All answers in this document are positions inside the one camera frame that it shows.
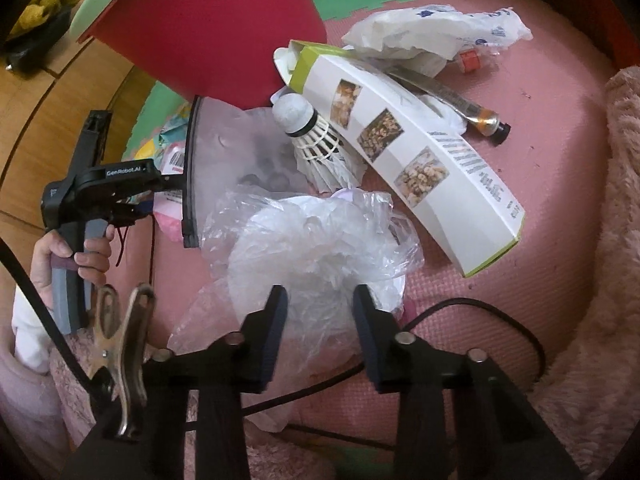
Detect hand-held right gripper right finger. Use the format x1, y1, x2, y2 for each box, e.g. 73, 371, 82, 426
351, 284, 583, 480

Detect white carton box green edges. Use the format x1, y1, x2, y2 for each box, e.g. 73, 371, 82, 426
287, 40, 526, 279

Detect white printed plastic bag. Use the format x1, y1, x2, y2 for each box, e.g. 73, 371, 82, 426
341, 4, 534, 76

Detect green foam mat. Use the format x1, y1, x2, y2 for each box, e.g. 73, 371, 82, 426
120, 0, 506, 171

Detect red bin with green rim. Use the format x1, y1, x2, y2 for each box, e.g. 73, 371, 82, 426
80, 0, 328, 111

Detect metal spring clip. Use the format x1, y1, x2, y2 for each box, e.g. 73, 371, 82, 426
87, 282, 157, 441

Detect yellow cloth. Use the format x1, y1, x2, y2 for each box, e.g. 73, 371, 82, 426
10, 0, 91, 39

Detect black cable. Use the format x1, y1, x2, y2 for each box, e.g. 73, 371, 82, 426
0, 237, 546, 449

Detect black pouch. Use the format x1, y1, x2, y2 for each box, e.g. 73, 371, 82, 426
2, 10, 76, 79

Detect clear plastic bag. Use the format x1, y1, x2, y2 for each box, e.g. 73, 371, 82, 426
167, 185, 426, 433

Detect red bed cover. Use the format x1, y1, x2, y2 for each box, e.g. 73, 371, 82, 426
500, 0, 640, 81

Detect person's left hand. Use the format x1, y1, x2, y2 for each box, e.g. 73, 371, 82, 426
30, 225, 118, 307

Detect clear zip bag black zipper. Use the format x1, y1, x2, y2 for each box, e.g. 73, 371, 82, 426
180, 95, 301, 249

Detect white plastic blister tray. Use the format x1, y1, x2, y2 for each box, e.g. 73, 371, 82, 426
272, 46, 303, 103

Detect teal floral paper wrapper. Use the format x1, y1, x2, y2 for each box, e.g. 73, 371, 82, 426
127, 102, 194, 171

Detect pink barcode packet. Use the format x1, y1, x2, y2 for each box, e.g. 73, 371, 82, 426
150, 142, 189, 241

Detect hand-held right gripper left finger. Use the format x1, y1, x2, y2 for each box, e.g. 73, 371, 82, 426
60, 284, 290, 480

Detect wooden wardrobe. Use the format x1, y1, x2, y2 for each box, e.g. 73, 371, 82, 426
0, 10, 159, 256

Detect silver cream tube black cap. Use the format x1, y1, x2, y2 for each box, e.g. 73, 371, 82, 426
387, 67, 512, 147

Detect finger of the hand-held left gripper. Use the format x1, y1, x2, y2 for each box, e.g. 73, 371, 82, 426
150, 172, 189, 198

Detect pink foam mat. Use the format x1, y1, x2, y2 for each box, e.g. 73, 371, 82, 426
122, 0, 621, 480

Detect white shuttlecock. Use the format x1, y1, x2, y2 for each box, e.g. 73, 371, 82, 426
272, 94, 371, 194

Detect small orange label bottle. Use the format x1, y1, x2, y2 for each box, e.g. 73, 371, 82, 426
452, 45, 484, 74

